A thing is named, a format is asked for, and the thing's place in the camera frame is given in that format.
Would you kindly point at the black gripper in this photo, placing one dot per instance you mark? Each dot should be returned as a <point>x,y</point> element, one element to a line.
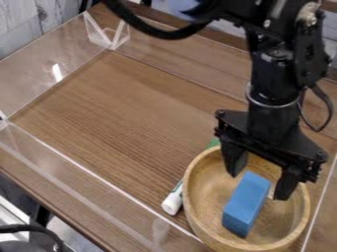
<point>266,131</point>

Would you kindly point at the blue rectangular block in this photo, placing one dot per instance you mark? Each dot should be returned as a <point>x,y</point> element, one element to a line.
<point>243,206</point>

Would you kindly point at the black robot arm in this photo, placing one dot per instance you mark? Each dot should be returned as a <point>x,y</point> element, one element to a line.
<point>288,62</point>

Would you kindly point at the brown wooden bowl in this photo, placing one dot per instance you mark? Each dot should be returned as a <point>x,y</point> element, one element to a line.
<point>280,221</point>

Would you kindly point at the white green marker pen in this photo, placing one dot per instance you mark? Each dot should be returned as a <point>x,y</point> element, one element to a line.
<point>173,198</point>

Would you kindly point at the black metal table leg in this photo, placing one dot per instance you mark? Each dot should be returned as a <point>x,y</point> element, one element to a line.
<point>42,216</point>

